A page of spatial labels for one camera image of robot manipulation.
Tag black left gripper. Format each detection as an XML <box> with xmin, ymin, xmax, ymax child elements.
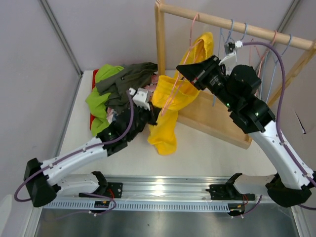
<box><xmin>127</xmin><ymin>101</ymin><xmax>161</xmax><ymax>141</ymax></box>

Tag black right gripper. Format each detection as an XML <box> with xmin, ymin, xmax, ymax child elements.
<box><xmin>177</xmin><ymin>55</ymin><xmax>237</xmax><ymax>110</ymax></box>

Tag pink hanger of yellow shorts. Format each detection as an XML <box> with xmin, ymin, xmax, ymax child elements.
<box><xmin>161</xmin><ymin>13</ymin><xmax>205</xmax><ymax>117</ymax></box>

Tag yellow shorts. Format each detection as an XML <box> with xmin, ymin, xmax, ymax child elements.
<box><xmin>148</xmin><ymin>32</ymin><xmax>214</xmax><ymax>156</ymax></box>

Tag pink patterned shorts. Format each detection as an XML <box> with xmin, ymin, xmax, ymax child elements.
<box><xmin>105</xmin><ymin>74</ymin><xmax>158</xmax><ymax>123</ymax></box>

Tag dark olive shorts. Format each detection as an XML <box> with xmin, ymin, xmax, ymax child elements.
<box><xmin>95</xmin><ymin>62</ymin><xmax>158</xmax><ymax>113</ymax></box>

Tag blue hanger of olive shorts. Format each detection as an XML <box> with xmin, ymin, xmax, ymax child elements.
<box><xmin>212</xmin><ymin>18</ymin><xmax>235</xmax><ymax>107</ymax></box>

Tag lime green shorts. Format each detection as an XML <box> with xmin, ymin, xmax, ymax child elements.
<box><xmin>85</xmin><ymin>64</ymin><xmax>124</xmax><ymax>136</ymax></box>

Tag pink hanger of green shorts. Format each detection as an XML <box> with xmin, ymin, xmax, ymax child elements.
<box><xmin>253</xmin><ymin>30</ymin><xmax>277</xmax><ymax>77</ymax></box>

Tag blue hanger of patterned shorts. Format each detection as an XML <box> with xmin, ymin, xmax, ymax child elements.
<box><xmin>237</xmin><ymin>22</ymin><xmax>248</xmax><ymax>42</ymax></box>

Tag blue hanger of grey shorts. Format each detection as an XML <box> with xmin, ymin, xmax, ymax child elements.
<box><xmin>261</xmin><ymin>33</ymin><xmax>294</xmax><ymax>99</ymax></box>

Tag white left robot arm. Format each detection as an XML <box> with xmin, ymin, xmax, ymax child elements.
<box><xmin>24</xmin><ymin>105</ymin><xmax>160</xmax><ymax>207</ymax></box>

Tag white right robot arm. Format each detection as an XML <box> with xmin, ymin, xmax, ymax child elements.
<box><xmin>176</xmin><ymin>55</ymin><xmax>316</xmax><ymax>207</ymax></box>

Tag wooden clothes rack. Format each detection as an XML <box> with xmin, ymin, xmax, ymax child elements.
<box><xmin>155</xmin><ymin>0</ymin><xmax>316</xmax><ymax>149</ymax></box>

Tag red plastic tray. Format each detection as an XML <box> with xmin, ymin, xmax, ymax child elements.
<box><xmin>89</xmin><ymin>69</ymin><xmax>99</xmax><ymax>130</ymax></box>

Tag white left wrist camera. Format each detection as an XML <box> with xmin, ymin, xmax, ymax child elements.
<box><xmin>128</xmin><ymin>88</ymin><xmax>150</xmax><ymax>111</ymax></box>

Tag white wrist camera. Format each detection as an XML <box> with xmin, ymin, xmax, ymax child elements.
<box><xmin>128</xmin><ymin>88</ymin><xmax>150</xmax><ymax>111</ymax></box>
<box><xmin>219</xmin><ymin>40</ymin><xmax>243</xmax><ymax>69</ymax></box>

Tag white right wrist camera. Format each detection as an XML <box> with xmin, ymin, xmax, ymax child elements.
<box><xmin>219</xmin><ymin>40</ymin><xmax>243</xmax><ymax>69</ymax></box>

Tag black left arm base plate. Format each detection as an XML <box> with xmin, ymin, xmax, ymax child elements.
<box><xmin>79</xmin><ymin>182</ymin><xmax>123</xmax><ymax>198</ymax></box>

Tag aluminium mounting rail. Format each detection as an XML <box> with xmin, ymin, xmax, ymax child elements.
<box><xmin>56</xmin><ymin>174</ymin><xmax>275</xmax><ymax>204</ymax></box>

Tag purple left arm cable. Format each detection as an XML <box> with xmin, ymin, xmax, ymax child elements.
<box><xmin>14</xmin><ymin>89</ymin><xmax>135</xmax><ymax>202</ymax></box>

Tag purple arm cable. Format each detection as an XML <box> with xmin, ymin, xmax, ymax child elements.
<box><xmin>14</xmin><ymin>89</ymin><xmax>135</xmax><ymax>202</ymax></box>
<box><xmin>241</xmin><ymin>40</ymin><xmax>316</xmax><ymax>210</ymax></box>

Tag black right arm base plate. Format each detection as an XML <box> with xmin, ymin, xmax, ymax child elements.
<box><xmin>205</xmin><ymin>184</ymin><xmax>256</xmax><ymax>201</ymax></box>

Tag grey slotted cable duct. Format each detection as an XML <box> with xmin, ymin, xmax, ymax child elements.
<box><xmin>44</xmin><ymin>200</ymin><xmax>230</xmax><ymax>213</ymax></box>

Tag grey aluminium frame post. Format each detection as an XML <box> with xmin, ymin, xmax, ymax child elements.
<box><xmin>37</xmin><ymin>0</ymin><xmax>83</xmax><ymax>76</ymax></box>

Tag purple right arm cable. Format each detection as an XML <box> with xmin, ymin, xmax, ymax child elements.
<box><xmin>241</xmin><ymin>40</ymin><xmax>316</xmax><ymax>210</ymax></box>

